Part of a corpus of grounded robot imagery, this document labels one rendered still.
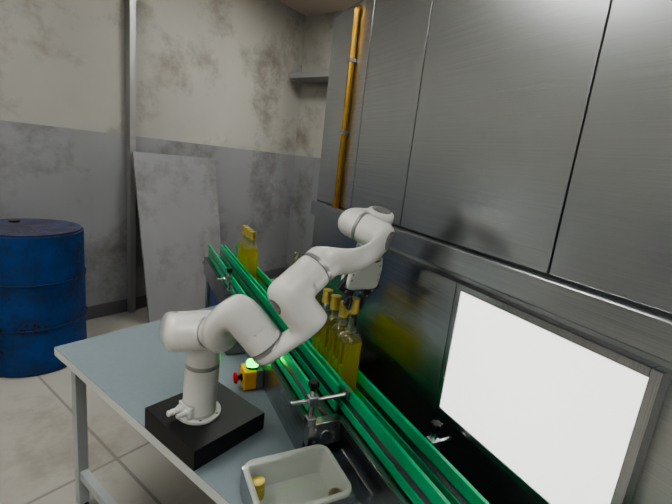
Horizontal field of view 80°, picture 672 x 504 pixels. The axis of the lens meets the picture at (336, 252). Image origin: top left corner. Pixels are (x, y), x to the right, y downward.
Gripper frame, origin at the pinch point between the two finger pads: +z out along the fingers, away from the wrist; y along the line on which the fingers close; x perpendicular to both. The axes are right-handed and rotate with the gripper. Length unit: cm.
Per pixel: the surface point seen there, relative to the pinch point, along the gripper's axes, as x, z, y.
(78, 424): -54, 93, 75
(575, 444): 59, -10, -12
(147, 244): -262, 121, 42
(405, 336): 11.7, 4.7, -12.1
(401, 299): 5.1, -3.4, -12.1
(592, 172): 37, -53, -14
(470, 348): 32.1, -8.6, -12.1
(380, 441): 32.0, 18.1, 3.9
